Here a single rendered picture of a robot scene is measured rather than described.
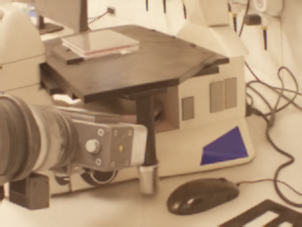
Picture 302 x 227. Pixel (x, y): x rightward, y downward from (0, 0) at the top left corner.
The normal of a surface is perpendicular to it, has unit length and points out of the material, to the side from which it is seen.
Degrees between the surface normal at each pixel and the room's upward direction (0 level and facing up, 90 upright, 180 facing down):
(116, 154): 90
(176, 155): 81
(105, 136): 70
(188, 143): 48
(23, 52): 86
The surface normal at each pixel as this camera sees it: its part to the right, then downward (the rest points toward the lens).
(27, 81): 0.43, 0.28
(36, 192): 0.89, 0.11
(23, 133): 0.89, -0.19
